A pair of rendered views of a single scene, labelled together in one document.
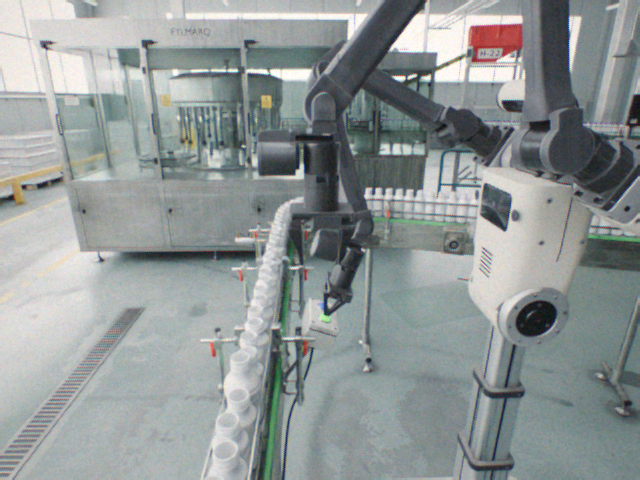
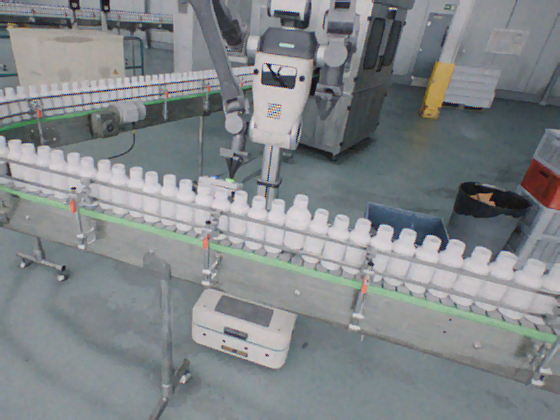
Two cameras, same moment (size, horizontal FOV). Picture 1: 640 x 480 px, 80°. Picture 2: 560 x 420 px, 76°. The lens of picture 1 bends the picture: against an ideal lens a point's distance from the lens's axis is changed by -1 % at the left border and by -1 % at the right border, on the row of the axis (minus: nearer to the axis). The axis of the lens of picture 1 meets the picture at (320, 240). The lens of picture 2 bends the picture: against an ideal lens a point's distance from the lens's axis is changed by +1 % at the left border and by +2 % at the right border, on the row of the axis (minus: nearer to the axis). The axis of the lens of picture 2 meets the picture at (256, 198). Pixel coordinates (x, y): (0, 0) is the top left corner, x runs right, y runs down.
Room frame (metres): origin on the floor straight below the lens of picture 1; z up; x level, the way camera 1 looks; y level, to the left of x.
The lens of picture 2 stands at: (0.49, 1.05, 1.65)
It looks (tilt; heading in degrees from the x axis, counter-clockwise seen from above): 28 degrees down; 286
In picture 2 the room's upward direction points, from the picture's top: 7 degrees clockwise
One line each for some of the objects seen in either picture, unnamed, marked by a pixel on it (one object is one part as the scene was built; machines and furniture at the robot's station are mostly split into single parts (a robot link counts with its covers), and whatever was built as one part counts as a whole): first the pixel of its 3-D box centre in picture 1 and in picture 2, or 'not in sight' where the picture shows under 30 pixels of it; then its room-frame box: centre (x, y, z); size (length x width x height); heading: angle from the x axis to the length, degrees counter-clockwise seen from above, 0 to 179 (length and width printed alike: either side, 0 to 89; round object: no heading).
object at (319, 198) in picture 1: (321, 196); (332, 76); (0.61, 0.00, 1.51); 0.10 x 0.07 x 0.07; 91
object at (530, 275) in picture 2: not in sight; (521, 288); (0.02, 0.14, 1.08); 0.06 x 0.06 x 0.17
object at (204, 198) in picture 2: (262, 324); (203, 208); (0.91, 0.16, 1.08); 0.06 x 0.06 x 0.17
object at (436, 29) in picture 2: not in sight; (435, 52); (-0.97, -11.86, 1.05); 1.00 x 0.10 x 2.10; 2
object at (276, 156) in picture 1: (295, 136); (339, 39); (0.61, 0.04, 1.60); 0.12 x 0.09 x 0.12; 94
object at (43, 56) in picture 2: not in sight; (75, 82); (4.18, -2.79, 0.59); 1.10 x 0.62 x 1.18; 74
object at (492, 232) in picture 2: not in sight; (476, 231); (-0.49, -1.73, 0.32); 0.45 x 0.45 x 0.64
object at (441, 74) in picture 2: not in sight; (436, 90); (-0.71, -7.50, 0.55); 0.40 x 0.40 x 1.10; 2
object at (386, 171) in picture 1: (367, 133); not in sight; (6.63, -0.79, 1.15); 1.63 x 1.62 x 2.30; 2
